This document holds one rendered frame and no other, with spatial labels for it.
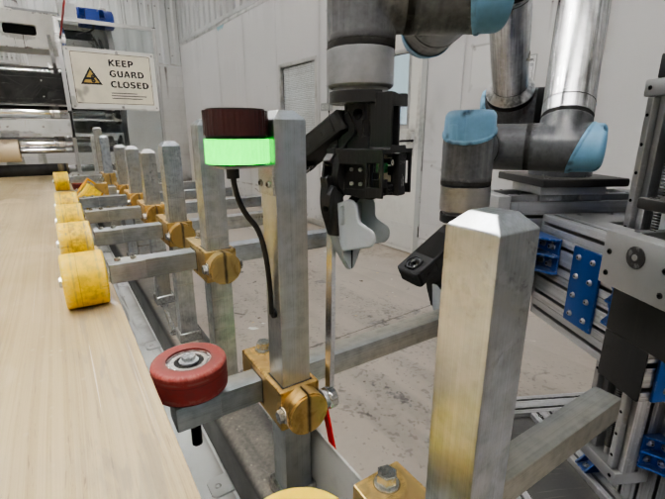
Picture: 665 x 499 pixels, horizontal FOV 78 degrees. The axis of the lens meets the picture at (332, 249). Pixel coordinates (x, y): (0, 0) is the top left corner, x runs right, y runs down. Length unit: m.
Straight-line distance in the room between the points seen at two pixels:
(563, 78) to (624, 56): 2.36
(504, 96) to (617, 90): 1.99
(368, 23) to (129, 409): 0.44
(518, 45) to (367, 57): 0.64
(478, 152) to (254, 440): 0.54
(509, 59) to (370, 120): 0.66
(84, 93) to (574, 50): 2.57
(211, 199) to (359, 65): 0.31
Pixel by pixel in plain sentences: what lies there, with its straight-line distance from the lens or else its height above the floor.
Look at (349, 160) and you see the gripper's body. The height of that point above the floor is 1.12.
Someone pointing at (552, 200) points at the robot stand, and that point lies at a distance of 1.19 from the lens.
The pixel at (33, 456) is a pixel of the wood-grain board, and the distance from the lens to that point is 0.44.
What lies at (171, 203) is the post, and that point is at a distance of 0.90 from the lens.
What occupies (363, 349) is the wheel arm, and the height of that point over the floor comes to 0.85.
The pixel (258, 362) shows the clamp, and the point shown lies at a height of 0.87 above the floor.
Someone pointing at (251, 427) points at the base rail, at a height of 0.70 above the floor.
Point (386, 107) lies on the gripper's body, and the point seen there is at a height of 1.17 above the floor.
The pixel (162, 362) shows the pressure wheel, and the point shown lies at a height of 0.91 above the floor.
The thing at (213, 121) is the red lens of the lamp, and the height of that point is 1.16.
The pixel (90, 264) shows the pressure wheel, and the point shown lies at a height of 0.97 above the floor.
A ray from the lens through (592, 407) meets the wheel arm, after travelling 0.57.
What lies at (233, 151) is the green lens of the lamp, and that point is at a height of 1.13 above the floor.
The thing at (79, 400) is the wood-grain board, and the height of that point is 0.90.
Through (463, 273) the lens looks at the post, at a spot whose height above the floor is 1.07.
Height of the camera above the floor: 1.15
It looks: 16 degrees down
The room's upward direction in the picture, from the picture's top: straight up
